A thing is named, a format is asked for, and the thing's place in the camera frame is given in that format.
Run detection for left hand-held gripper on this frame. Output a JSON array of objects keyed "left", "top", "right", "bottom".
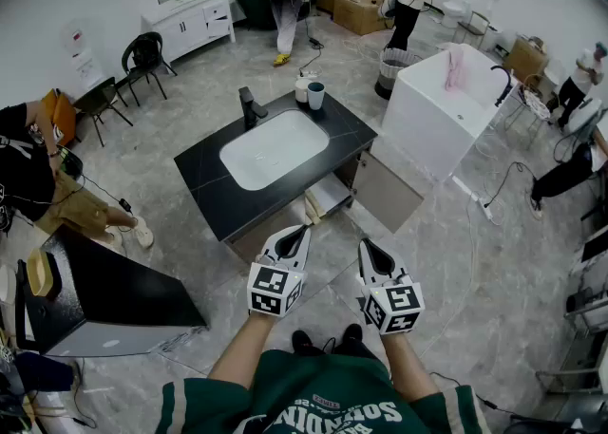
[{"left": 246, "top": 225, "right": 313, "bottom": 318}]

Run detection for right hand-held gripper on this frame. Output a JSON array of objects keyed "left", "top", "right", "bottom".
[{"left": 358, "top": 237, "right": 426, "bottom": 336}]

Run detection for dark teal cup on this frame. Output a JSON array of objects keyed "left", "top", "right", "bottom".
[{"left": 306, "top": 81, "right": 327, "bottom": 112}]

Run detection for person's left forearm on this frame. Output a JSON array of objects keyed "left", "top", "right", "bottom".
[{"left": 207, "top": 311, "right": 277, "bottom": 391}]

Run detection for person's right forearm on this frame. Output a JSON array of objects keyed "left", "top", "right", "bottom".
[{"left": 382, "top": 330, "right": 442, "bottom": 399}]

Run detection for white sink basin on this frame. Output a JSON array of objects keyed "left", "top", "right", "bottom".
[{"left": 218, "top": 108, "right": 331, "bottom": 192}]

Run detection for light wooden plank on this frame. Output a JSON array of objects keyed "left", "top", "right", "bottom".
[{"left": 303, "top": 189, "right": 330, "bottom": 227}]

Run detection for open grey cabinet door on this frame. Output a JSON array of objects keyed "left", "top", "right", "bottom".
[{"left": 353, "top": 150, "right": 426, "bottom": 235}]

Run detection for person's right black shoe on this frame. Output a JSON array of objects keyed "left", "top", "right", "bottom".
[{"left": 340, "top": 323, "right": 366, "bottom": 346}]

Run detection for person's black shoe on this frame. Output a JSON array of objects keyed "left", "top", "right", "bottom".
[
  {"left": 340, "top": 323, "right": 366, "bottom": 346},
  {"left": 291, "top": 330, "right": 327, "bottom": 357}
]

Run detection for black stone vanity top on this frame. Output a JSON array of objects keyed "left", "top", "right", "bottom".
[{"left": 173, "top": 88, "right": 380, "bottom": 243}]

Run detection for person's black trousers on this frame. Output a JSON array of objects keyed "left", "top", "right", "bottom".
[{"left": 327, "top": 337, "right": 381, "bottom": 362}]

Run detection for person's left black shoe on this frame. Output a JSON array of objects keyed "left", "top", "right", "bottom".
[{"left": 291, "top": 330, "right": 327, "bottom": 357}]

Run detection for white bathtub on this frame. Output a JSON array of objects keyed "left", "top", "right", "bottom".
[{"left": 381, "top": 42, "right": 519, "bottom": 182}]

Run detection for person's green shirt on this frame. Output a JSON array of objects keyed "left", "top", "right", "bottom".
[{"left": 154, "top": 349, "right": 490, "bottom": 434}]

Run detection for black cabinet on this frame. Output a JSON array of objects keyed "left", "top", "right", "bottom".
[{"left": 23, "top": 225, "right": 209, "bottom": 358}]

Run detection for pleated white black basket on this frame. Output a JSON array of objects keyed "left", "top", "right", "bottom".
[{"left": 373, "top": 47, "right": 424, "bottom": 102}]

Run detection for pink towel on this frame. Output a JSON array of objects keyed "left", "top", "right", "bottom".
[{"left": 444, "top": 45, "right": 469, "bottom": 91}]

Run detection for black bathtub faucet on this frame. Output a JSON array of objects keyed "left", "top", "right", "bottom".
[{"left": 490, "top": 65, "right": 517, "bottom": 108}]

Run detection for black chair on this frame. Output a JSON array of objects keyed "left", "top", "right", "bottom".
[
  {"left": 121, "top": 31, "right": 178, "bottom": 108},
  {"left": 73, "top": 75, "right": 135, "bottom": 148}
]

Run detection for white vanity cabinet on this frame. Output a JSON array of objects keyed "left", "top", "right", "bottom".
[{"left": 140, "top": 0, "right": 238, "bottom": 63}]

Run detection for wooden tray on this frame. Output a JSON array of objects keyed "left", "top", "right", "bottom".
[{"left": 26, "top": 247, "right": 63, "bottom": 300}]

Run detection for dark green bathtub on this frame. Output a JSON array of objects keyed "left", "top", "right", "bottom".
[{"left": 231, "top": 0, "right": 317, "bottom": 30}]

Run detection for black backpack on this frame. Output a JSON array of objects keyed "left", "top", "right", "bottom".
[{"left": 131, "top": 35, "right": 161, "bottom": 67}]

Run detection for large cardboard box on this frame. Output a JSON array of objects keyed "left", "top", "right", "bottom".
[{"left": 332, "top": 0, "right": 391, "bottom": 37}]

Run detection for small cardboard box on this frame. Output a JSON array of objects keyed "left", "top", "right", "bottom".
[{"left": 503, "top": 35, "right": 550, "bottom": 86}]

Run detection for orange sofa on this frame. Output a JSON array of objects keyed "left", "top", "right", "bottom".
[{"left": 40, "top": 88, "right": 80, "bottom": 146}]

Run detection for white toilet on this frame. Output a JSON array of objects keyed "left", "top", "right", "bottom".
[{"left": 440, "top": 0, "right": 471, "bottom": 28}]

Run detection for white water dispenser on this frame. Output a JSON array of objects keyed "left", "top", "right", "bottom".
[{"left": 59, "top": 17, "right": 105, "bottom": 91}]

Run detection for metal frame chair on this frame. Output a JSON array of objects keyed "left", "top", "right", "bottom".
[{"left": 453, "top": 10, "right": 491, "bottom": 48}]

